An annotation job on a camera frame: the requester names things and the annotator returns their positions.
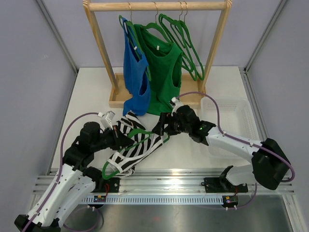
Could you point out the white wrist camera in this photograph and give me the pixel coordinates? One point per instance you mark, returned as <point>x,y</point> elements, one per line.
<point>176,105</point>
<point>106,119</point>

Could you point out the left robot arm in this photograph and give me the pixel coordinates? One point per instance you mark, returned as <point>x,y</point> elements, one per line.
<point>74,180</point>

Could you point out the white plastic basket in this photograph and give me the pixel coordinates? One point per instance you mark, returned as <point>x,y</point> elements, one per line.
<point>236,117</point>

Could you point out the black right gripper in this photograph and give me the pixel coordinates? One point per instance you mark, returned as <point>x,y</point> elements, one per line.
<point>166,118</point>

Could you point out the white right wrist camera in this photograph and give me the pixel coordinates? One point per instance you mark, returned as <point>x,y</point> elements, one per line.
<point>176,105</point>

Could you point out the empty green hanger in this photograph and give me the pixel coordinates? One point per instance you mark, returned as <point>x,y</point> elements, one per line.
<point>164,22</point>
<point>183,41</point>

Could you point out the blue tank top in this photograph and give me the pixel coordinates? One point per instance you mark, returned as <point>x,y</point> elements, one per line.
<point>136,77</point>

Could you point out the white slotted cable duct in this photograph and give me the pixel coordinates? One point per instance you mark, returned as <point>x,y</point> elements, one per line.
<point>160,199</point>

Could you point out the green hanger under blue top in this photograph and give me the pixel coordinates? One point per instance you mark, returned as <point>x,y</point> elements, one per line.
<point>128,26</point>

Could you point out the green hanger with metal hook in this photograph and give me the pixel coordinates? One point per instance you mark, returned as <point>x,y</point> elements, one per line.
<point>123,162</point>

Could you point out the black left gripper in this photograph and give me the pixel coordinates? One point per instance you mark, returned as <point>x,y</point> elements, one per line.
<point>120,140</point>

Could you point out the zebra striped tank top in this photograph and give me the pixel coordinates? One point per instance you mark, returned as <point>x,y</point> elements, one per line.
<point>129,122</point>

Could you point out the empty green hanger rear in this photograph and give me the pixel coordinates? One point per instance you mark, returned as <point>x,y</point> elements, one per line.
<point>183,41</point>

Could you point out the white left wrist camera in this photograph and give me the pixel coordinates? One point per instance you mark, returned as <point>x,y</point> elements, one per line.
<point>106,119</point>

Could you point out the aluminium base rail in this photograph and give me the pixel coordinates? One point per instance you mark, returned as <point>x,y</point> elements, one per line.
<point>164,182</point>

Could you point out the wooden clothes rack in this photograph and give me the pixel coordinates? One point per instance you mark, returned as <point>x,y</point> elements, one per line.
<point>119,94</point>

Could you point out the empty green hanger front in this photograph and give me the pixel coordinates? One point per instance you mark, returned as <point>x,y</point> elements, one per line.
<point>164,22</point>

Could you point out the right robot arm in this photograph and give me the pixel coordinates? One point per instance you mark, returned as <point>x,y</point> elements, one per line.
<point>267,162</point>

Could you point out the green tank top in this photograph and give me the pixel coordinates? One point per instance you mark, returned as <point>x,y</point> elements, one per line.
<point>165,65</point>

